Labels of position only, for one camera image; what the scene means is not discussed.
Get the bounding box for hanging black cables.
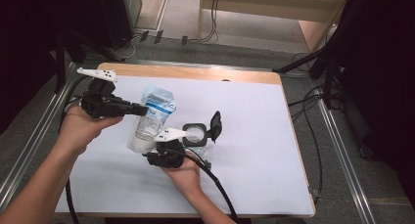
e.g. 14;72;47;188
198;0;220;44

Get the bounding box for light wooden shelf unit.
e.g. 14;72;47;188
197;0;352;54

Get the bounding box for dark cabinet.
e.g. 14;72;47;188
97;0;143;50

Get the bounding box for clear container with black lid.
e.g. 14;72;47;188
180;110;224;157

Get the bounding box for person's right hand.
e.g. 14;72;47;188
161;155;204;200

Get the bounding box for white floor cable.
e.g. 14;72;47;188
109;33;143;61

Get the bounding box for black metal stand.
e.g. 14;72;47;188
53;30;127;95

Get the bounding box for black tripod stand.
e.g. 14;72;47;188
272;37;347;110

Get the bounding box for left hand-held gripper cable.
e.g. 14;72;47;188
58;74;96;224

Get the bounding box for black floor cables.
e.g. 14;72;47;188
287;52;325;206

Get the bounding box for person's left hand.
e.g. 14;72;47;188
60;105;124;156

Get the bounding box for white paper sheet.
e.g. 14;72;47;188
54;74;315;217

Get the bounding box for right hand-held gripper cable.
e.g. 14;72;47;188
161;146;242;224

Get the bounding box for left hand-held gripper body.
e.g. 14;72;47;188
76;67;132;119

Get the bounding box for hand-held gripper cable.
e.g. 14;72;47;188
161;146;242;224
58;74;96;224

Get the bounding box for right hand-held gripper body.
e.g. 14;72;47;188
148;127;190;169

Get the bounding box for metal floor rail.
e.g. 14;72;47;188
124;58;279;72
314;96;377;224
0;62;78;216

